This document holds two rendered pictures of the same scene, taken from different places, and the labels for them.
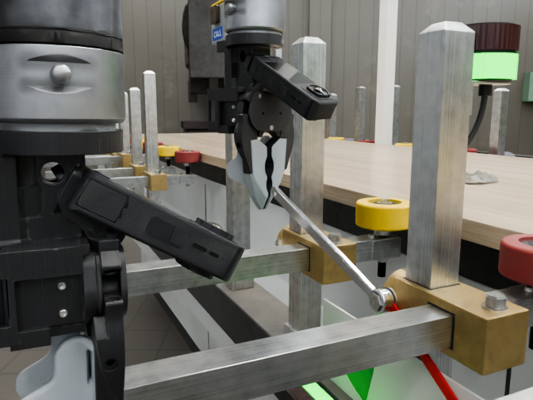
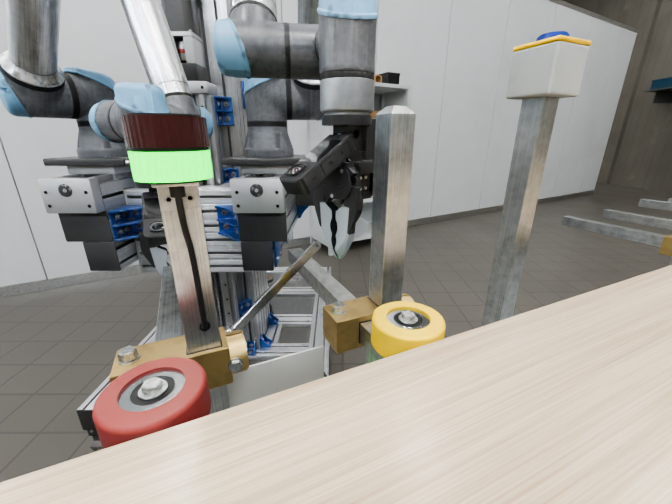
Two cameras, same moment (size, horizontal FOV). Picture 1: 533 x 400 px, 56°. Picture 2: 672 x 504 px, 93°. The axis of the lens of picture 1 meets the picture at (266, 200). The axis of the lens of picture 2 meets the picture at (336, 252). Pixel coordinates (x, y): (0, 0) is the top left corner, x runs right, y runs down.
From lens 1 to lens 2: 79 cm
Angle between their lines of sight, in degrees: 87
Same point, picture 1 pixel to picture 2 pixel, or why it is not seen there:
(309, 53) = (379, 126)
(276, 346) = (168, 289)
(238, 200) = (497, 269)
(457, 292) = (171, 348)
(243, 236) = (494, 306)
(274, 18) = (325, 101)
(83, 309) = not seen: hidden behind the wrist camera
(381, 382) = (243, 397)
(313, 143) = (378, 220)
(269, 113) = (329, 183)
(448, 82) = not seen: hidden behind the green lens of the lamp
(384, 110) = not seen: outside the picture
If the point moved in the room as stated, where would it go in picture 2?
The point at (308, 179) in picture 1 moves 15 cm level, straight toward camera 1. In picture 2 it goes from (374, 253) to (269, 250)
